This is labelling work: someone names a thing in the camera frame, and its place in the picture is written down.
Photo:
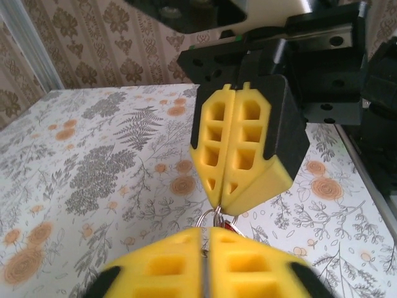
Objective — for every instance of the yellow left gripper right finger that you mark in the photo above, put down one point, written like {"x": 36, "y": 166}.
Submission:
{"x": 248, "y": 270}

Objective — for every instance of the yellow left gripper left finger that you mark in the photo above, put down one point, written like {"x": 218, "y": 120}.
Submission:
{"x": 167, "y": 270}

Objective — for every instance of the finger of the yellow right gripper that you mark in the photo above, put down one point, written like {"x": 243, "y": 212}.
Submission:
{"x": 270, "y": 139}
{"x": 204, "y": 146}

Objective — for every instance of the red capped key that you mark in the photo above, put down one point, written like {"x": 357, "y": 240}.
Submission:
{"x": 231, "y": 226}

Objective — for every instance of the floral patterned table cover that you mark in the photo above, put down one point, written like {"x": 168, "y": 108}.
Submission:
{"x": 93, "y": 155}

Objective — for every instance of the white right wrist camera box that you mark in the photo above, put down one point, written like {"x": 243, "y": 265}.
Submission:
{"x": 186, "y": 12}

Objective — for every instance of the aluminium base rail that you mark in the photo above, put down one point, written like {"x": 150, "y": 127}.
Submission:
{"x": 392, "y": 248}

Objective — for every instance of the aluminium frame post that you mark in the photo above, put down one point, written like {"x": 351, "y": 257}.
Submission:
{"x": 35, "y": 46}

